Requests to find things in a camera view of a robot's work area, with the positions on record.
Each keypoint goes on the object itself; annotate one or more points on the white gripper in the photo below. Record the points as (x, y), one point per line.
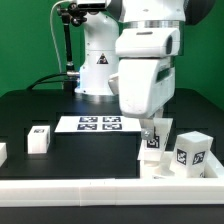
(143, 86)

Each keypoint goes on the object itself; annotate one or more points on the white round stool seat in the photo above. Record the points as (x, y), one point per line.
(167, 168)

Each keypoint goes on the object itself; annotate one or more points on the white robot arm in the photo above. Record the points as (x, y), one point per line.
(152, 27)

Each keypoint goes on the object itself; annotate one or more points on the white sheet with tags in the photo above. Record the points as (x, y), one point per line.
(81, 124)

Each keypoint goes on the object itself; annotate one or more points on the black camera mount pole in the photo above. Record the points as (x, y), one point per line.
(70, 15)

